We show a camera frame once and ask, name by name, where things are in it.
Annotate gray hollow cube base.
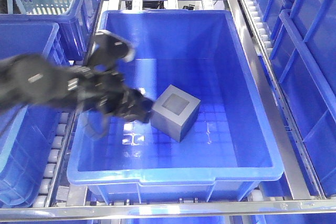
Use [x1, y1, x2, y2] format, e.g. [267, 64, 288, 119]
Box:
[150, 85, 201, 142]

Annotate blue bin right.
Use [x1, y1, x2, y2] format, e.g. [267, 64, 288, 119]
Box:
[256, 0, 335, 197]

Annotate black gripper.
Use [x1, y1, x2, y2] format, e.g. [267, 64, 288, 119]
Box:
[72, 30, 154, 140]

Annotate blue bin left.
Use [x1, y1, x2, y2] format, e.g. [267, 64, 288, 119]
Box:
[1, 22, 69, 208]

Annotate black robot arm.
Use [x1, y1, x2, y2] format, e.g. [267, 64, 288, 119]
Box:
[1, 30, 154, 123]

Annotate roller conveyor rail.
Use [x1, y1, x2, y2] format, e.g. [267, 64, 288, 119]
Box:
[240, 0, 326, 200]

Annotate blue target bin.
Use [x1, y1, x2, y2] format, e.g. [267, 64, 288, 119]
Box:
[67, 10, 284, 203]

